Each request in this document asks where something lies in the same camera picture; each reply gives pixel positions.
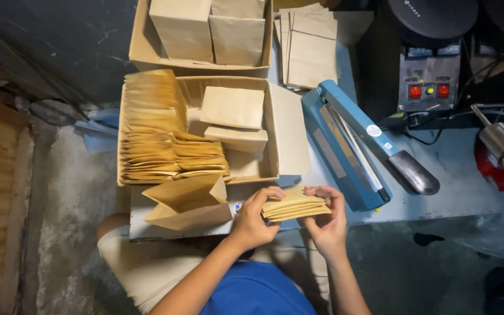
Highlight person's right hand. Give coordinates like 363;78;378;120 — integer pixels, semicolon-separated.
303;185;348;260

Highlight person's left hand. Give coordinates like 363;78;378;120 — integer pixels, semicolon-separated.
229;186;286;252

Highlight small bundle of kraft pouches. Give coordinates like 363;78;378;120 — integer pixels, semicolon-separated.
261;187;332;223

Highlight open empty kraft paper bag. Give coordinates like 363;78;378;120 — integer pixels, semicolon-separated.
142;174;233;232

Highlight person's blue shirt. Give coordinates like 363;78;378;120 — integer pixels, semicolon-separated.
199;260;318;315

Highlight blue impulse heat sealer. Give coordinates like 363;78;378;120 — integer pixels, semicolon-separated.
300;79;441;213

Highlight cardboard box with long flap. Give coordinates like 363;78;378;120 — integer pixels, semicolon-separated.
117;76;312;187

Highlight small black scrap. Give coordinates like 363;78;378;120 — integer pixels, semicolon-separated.
413;232;446;247

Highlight person's beige shorts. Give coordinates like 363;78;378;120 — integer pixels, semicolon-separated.
97;225;332;315

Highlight row of flat kraft pouches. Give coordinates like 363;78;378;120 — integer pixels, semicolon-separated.
120;69;231;182

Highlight red machine base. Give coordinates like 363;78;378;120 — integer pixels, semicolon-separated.
474;139;504;192

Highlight blue plastic sheet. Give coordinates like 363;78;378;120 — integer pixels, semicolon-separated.
75;107;121;154

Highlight grey control box red switches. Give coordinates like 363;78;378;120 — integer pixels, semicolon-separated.
397;42;462;113

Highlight black shoe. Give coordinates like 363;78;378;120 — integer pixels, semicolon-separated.
483;266;504;315

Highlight pile of flat kraft bags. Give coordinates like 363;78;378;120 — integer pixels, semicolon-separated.
274;3;339;91

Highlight tall filled kraft paper bag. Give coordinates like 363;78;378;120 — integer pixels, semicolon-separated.
209;0;266;67
149;0;214;64

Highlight deep cardboard box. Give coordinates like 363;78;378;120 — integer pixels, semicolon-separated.
129;0;274;79

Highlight black round machine lid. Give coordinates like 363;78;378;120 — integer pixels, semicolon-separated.
385;0;480;43

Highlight black cable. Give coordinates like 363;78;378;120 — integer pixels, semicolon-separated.
398;111;504;146

